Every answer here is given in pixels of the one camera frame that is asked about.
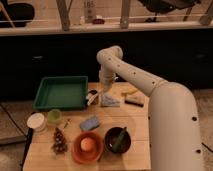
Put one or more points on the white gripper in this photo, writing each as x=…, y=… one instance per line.
x=106, y=78

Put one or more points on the green plastic tray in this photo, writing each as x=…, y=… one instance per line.
x=63, y=92

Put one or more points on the orange fruit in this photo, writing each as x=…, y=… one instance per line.
x=87, y=144

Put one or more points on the dark red object on shelf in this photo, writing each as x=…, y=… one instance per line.
x=98, y=21

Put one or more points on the black chair at left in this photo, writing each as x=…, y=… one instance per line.
x=20, y=14

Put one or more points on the black beige scrub brush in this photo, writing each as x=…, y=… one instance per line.
x=134, y=100

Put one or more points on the black bowl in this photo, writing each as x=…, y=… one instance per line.
x=110, y=137

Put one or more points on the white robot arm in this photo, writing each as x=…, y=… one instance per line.
x=174, y=130

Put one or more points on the green vegetable in bowl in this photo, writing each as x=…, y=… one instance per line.
x=118, y=141

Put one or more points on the white round container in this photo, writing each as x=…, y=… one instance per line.
x=37, y=122

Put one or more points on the yellow banana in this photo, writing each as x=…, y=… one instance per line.
x=128, y=92

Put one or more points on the black office chair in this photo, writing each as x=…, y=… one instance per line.
x=166, y=6

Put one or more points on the orange bowl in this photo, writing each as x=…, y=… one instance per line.
x=87, y=157

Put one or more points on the green plastic cup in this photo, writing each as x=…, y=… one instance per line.
x=54, y=116

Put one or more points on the blue sponge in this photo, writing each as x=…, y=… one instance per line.
x=90, y=124

